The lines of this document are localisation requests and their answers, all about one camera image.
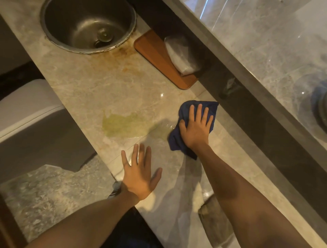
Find round steel sink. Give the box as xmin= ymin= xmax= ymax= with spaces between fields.
xmin=40 ymin=0 xmax=137 ymax=55

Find person's dark trousers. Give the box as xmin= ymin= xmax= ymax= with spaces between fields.
xmin=101 ymin=206 xmax=164 ymax=248

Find clear bag of white powder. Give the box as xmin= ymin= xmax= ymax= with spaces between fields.
xmin=164 ymin=34 xmax=203 ymax=76

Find dark blue cleaning cloth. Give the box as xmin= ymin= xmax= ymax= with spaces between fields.
xmin=168 ymin=100 xmax=219 ymax=161

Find person's right forearm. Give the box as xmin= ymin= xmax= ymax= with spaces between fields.
xmin=195 ymin=143 xmax=311 ymax=248

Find person's left hand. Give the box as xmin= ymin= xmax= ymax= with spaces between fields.
xmin=121 ymin=143 xmax=163 ymax=202

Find person's left forearm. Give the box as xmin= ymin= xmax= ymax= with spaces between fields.
xmin=25 ymin=190 xmax=140 ymax=248

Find small grey crumpled wrapper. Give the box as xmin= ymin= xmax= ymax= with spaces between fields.
xmin=219 ymin=76 xmax=243 ymax=100

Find person's right hand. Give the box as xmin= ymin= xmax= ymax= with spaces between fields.
xmin=178 ymin=103 xmax=214 ymax=151

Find grey marble raised bar ledge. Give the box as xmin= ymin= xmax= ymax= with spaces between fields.
xmin=162 ymin=0 xmax=327 ymax=173

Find white grey upholstered chair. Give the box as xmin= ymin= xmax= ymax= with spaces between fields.
xmin=0 ymin=78 xmax=97 ymax=184

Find metal sink drain stopper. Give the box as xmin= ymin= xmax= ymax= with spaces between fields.
xmin=94 ymin=27 xmax=115 ymax=48

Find brown wooden tray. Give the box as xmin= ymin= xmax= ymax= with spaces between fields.
xmin=134 ymin=29 xmax=200 ymax=90

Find brown cloth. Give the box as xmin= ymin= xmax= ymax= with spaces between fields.
xmin=198 ymin=195 xmax=234 ymax=248

